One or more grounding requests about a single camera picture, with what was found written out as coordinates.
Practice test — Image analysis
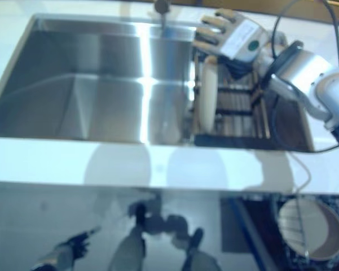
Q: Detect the stainless steel sink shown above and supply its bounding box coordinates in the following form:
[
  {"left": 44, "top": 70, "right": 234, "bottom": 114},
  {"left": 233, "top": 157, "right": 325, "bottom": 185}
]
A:
[{"left": 0, "top": 13, "right": 315, "bottom": 154}]

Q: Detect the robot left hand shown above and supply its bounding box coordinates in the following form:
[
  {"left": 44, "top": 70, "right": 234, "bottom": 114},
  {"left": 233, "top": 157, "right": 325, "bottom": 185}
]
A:
[{"left": 66, "top": 225, "right": 102, "bottom": 258}]

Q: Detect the cream plate with grey rim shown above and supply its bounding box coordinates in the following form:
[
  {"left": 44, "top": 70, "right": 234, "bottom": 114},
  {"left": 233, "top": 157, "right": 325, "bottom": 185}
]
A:
[{"left": 278, "top": 199, "right": 339, "bottom": 262}]

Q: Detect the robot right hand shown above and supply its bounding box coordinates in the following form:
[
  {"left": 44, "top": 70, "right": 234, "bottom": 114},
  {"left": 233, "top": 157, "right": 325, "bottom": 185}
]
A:
[{"left": 193, "top": 8, "right": 269, "bottom": 81}]

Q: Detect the chrome kitchen faucet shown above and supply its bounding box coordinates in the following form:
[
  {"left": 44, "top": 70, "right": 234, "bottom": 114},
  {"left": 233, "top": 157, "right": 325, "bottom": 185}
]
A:
[{"left": 153, "top": 0, "right": 171, "bottom": 32}]

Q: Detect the black dish drying rack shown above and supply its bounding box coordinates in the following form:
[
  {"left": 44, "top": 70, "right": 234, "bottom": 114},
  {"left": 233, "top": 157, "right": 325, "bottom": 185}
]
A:
[{"left": 190, "top": 25, "right": 272, "bottom": 148}]

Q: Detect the cream ceramic plate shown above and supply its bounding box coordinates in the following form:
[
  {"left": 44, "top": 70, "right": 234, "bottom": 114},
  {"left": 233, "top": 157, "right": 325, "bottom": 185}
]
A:
[{"left": 200, "top": 55, "right": 219, "bottom": 134}]

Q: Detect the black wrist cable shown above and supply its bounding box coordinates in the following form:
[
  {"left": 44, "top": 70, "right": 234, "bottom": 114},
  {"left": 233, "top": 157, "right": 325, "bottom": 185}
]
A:
[{"left": 261, "top": 0, "right": 339, "bottom": 153}]

